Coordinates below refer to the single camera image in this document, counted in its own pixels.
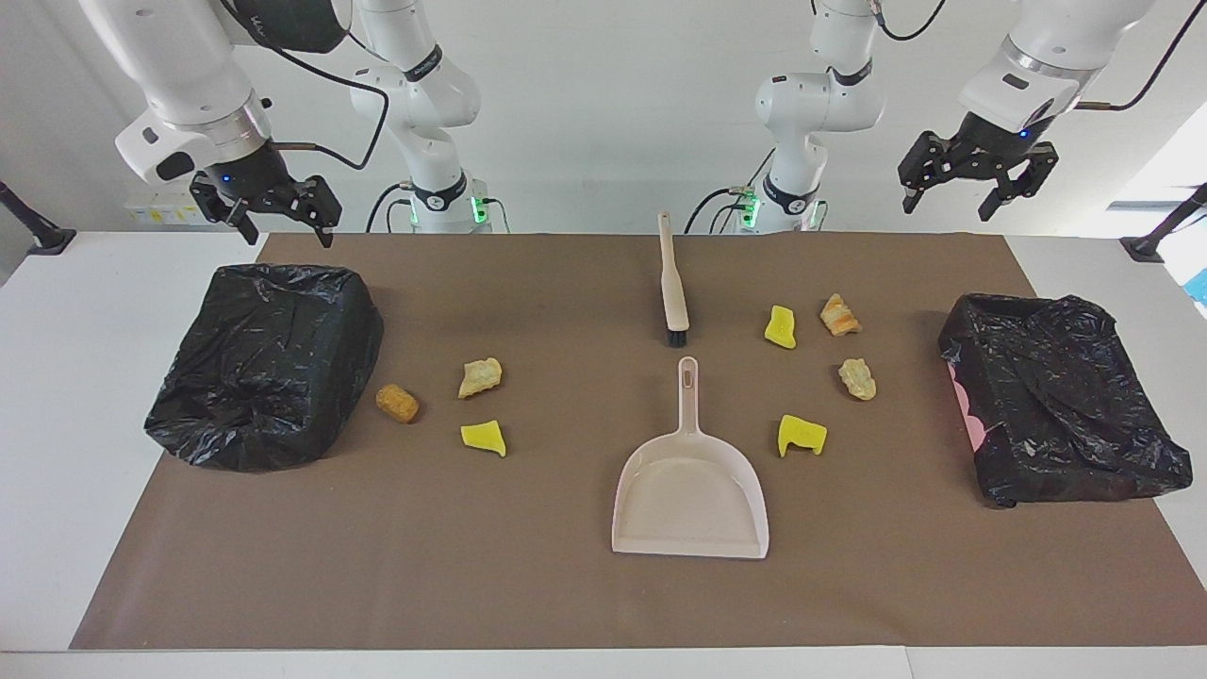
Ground orange bread-like trash piece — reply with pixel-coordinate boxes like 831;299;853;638
819;293;863;338

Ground beige plastic dustpan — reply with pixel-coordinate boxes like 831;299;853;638
611;356;770;560

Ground black stand foot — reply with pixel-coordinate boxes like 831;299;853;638
1119;183;1207;264
0;179;77;257

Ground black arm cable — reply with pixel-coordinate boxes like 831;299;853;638
222;0;389;173
1073;5;1207;112

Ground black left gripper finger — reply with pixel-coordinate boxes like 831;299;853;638
979;151;1057;224
898;133;955;214

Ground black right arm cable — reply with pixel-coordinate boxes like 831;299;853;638
222;0;389;173

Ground black right base cable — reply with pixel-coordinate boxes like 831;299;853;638
366;182;416;234

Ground white wall socket box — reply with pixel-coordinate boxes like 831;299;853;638
125;193;204;227

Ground pale yellow sponge scrap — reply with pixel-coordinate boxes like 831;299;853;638
458;356;504;400

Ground notched yellow sponge piece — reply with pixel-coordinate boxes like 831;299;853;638
777;414;829;459

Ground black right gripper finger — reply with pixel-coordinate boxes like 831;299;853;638
191;175;259;247
288;175;342;249

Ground beige hand brush black bristles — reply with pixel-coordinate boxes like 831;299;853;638
657;211;691;348

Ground brown cork-like trash piece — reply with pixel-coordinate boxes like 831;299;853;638
375;384;421;424

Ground pink bin with black bag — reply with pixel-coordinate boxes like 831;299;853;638
938;293;1195;509

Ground pale beige sponge chunk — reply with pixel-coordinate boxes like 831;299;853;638
838;357;878;402

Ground tall bin with black bag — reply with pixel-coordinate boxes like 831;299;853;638
143;264;386;473

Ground black base cable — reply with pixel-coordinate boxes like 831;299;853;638
366;182;416;234
684;151;776;234

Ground black left base cable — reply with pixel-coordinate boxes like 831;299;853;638
684;151;776;234

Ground brown paper table mat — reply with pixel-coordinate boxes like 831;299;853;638
69;233;1207;652

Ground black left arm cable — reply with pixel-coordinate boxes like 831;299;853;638
1073;5;1207;112

